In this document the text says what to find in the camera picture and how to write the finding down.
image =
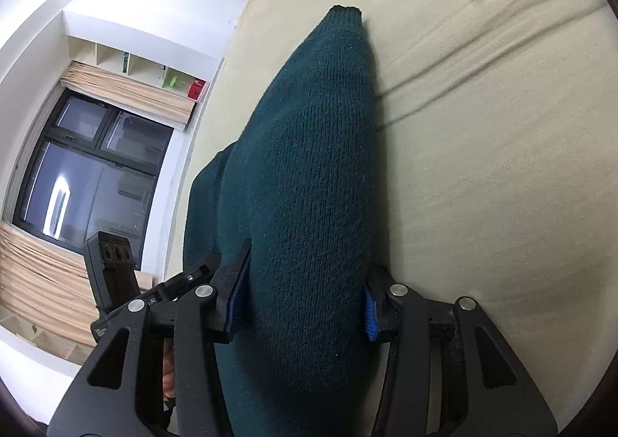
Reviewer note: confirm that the dark window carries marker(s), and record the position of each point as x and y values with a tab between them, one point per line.
87	186

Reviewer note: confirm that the beige curtain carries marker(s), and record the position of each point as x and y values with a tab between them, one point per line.
135	96
48	282

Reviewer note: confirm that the white wall shelf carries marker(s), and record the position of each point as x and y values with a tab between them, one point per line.
111	55

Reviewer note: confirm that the dark green knit sweater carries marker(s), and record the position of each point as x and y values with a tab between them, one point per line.
299	176

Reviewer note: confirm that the bed with beige sheet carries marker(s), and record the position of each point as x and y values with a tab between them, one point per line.
483	128

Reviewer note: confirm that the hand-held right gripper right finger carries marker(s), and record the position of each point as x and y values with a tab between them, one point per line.
371	316

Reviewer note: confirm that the green container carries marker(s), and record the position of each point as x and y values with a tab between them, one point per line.
172	80

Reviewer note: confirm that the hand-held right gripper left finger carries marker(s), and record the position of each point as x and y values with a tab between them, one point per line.
236	311

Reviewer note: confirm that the white window ledge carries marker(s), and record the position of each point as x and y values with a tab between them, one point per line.
174	186

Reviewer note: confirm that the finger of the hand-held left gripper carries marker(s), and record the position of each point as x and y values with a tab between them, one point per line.
190	275

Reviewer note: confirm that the red box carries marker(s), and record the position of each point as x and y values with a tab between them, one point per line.
196	89

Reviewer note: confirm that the person's left hand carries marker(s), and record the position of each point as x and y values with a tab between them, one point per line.
168	369

